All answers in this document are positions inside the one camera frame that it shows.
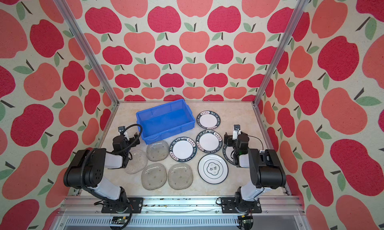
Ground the aluminium front rail frame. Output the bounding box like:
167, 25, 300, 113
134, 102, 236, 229
48, 196, 310, 230

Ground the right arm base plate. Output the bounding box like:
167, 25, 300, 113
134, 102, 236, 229
218, 197, 262, 214

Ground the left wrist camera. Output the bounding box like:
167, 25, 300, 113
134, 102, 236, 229
118, 126, 125, 135

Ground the white plate black pattern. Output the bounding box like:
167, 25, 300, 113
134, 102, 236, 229
198, 154, 229, 185

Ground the aluminium corner post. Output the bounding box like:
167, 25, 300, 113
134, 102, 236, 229
53, 0, 120, 106
252, 0, 309, 108

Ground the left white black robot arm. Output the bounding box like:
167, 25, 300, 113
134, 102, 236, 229
63, 134, 140, 213

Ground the clear glass plate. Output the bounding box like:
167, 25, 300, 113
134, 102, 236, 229
146, 141, 170, 162
168, 164, 194, 190
125, 150, 148, 175
141, 163, 168, 191

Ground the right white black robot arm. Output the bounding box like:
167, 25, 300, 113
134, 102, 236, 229
224, 133, 286, 213

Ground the green rim plate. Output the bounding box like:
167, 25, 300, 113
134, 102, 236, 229
196, 130, 223, 154
196, 111, 221, 130
170, 137, 197, 163
223, 140, 240, 168

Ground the right aluminium corner post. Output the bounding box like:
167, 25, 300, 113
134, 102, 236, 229
252, 0, 309, 108

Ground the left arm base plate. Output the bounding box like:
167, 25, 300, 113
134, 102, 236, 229
101, 198, 144, 214

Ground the blue plastic bin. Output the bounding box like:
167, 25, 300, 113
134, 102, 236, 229
136, 99, 196, 145

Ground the clear glass plate top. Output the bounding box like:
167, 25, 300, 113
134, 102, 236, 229
146, 141, 170, 162

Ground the left aluminium corner post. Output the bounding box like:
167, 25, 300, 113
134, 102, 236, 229
53, 0, 120, 106

